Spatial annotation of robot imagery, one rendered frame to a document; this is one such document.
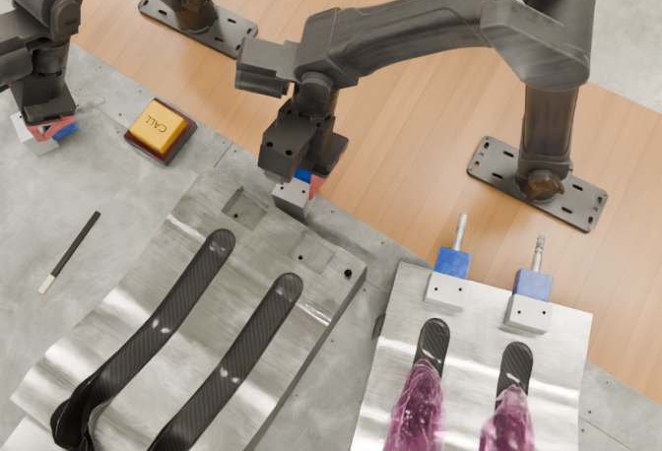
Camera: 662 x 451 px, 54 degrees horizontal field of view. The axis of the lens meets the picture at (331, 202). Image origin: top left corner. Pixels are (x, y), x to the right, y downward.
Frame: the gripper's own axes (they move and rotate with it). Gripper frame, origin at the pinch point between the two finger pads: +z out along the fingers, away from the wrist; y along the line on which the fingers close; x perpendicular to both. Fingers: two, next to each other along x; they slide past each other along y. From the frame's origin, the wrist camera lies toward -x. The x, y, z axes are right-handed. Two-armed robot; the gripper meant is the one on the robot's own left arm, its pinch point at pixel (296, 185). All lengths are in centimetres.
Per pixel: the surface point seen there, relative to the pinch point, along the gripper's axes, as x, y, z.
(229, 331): -21.2, 1.8, 7.7
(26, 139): -9.3, -39.0, 4.5
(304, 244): -7.4, 5.2, 2.3
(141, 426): -35.8, -1.2, 10.4
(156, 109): 2.6, -24.8, -0.3
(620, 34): 137, 48, 20
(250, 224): -7.8, -2.8, 2.5
